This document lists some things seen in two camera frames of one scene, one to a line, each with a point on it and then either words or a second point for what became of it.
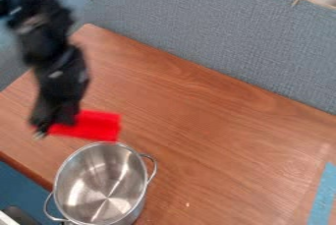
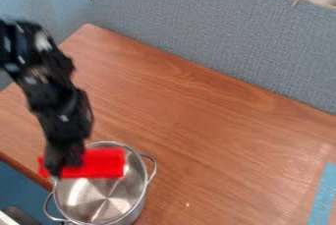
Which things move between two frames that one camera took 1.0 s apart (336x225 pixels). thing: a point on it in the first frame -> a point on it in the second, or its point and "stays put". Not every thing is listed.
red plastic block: (93, 125) -> (102, 163)
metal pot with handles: (100, 186) stays put
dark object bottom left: (18, 215) stays put
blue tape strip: (324, 199) stays put
